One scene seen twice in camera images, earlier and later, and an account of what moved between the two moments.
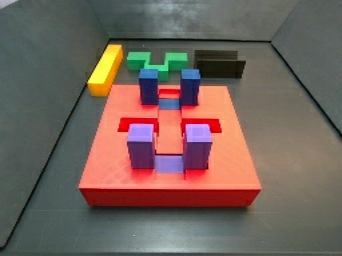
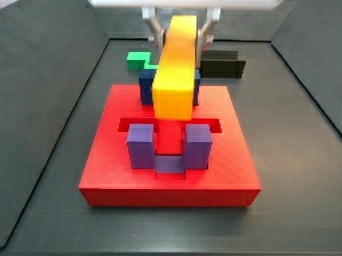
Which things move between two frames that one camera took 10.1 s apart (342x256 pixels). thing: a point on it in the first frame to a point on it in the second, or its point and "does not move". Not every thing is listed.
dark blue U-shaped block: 189,93 does not move
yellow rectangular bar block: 103,76 to 174,81
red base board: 226,184 does not move
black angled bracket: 218,63 does not move
